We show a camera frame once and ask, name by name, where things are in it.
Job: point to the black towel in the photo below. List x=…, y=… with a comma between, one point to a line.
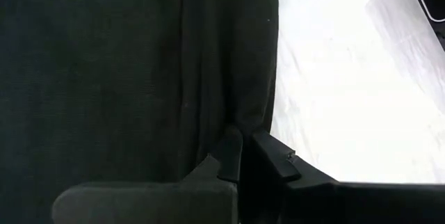
x=104, y=78

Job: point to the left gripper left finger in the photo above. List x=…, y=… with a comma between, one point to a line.
x=156, y=203

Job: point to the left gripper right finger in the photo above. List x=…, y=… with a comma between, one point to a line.
x=347, y=203

